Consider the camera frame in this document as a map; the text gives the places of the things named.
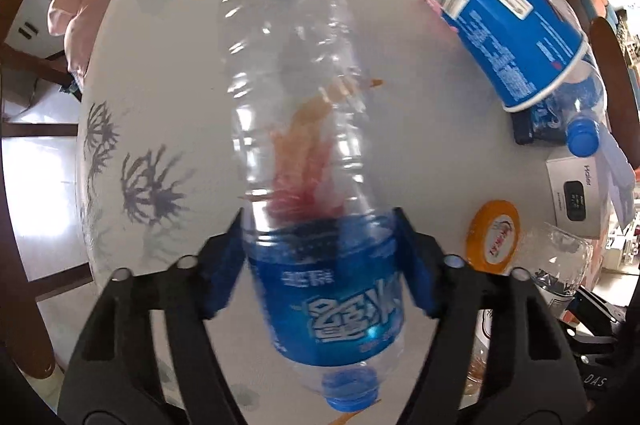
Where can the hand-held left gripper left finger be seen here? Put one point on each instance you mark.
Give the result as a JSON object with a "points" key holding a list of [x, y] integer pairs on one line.
{"points": [[225, 265]]}

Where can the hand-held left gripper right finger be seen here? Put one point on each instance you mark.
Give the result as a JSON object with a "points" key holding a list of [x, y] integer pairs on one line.
{"points": [[420, 265]]}

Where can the clear jar with orange lid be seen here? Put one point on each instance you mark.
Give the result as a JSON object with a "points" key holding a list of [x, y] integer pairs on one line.
{"points": [[492, 237]]}

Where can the clear plastic bottle blue label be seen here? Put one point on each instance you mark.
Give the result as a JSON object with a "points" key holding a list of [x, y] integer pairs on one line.
{"points": [[325, 300]]}

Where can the white cardboard box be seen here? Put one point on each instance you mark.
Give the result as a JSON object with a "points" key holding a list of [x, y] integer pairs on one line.
{"points": [[560, 177]]}

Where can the dark blue snack packet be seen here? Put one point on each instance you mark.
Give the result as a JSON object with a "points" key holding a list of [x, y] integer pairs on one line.
{"points": [[525, 130]]}

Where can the clear bottle with blue cap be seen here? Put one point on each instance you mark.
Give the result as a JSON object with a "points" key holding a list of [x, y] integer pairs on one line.
{"points": [[582, 138]]}

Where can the blue and pink paper cup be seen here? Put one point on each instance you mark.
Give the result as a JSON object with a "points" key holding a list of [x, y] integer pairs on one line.
{"points": [[500, 20]]}

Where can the pink cloth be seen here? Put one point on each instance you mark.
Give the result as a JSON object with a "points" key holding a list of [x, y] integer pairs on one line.
{"points": [[75, 15]]}

